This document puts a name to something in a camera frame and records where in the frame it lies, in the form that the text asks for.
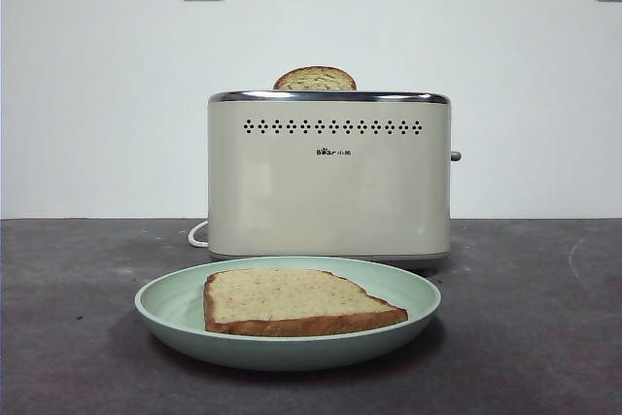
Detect large toast bread slice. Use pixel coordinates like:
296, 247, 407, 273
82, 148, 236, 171
203, 267, 409, 337

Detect pale green round plate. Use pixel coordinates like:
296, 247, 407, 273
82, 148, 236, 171
134, 256, 443, 371

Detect cream steel toaster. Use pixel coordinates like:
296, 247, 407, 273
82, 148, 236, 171
206, 89, 463, 271

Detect small toast bread slice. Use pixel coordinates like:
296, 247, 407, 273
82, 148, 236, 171
272, 66, 359, 91

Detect white toaster power cable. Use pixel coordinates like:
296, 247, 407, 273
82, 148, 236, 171
188, 220, 210, 247

